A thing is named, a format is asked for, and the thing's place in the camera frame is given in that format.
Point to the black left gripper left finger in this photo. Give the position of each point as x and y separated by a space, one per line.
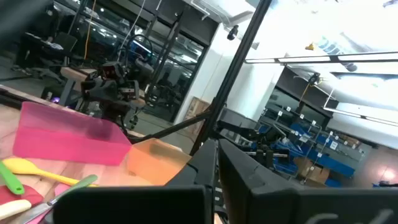
140 205

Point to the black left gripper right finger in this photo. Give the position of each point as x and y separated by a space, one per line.
280 205

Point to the yellow silicone spoon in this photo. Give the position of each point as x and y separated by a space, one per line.
21 165

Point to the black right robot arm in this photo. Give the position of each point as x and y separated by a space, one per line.
112 112

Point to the wooden workshop desk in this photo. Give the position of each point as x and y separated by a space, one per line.
77 74

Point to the orange translucent plastic bin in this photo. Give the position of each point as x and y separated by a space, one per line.
152 161

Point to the brown cardboard box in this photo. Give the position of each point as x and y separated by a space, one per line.
314 174

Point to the blue bin storage shelving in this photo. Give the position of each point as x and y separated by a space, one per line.
326 158

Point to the pink translucent plastic bin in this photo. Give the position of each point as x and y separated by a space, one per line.
62 140

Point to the leaning wooden board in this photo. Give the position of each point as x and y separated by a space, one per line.
196 112

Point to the small red scraper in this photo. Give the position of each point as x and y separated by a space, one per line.
28 194

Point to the black security camera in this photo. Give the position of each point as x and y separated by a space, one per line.
232 32

